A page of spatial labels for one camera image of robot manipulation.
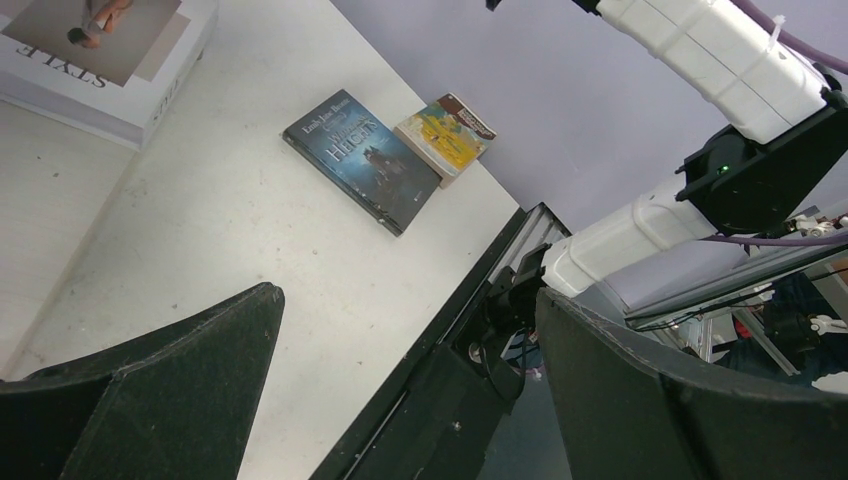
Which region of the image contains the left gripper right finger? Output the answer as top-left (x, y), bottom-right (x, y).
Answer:
top-left (535, 288), bottom-right (847, 479)

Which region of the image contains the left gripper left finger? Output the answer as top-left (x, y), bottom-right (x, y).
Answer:
top-left (1, 282), bottom-right (285, 479)

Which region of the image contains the dark blue paperback book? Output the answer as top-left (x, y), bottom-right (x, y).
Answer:
top-left (281, 89), bottom-right (440, 237)

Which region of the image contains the yellow red paperback book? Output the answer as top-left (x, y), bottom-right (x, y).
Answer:
top-left (393, 92), bottom-right (497, 189)

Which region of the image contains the white style magazine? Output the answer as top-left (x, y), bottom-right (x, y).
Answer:
top-left (1, 1), bottom-right (219, 151)

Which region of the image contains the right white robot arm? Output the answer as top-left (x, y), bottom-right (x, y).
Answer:
top-left (516, 1), bottom-right (847, 298)

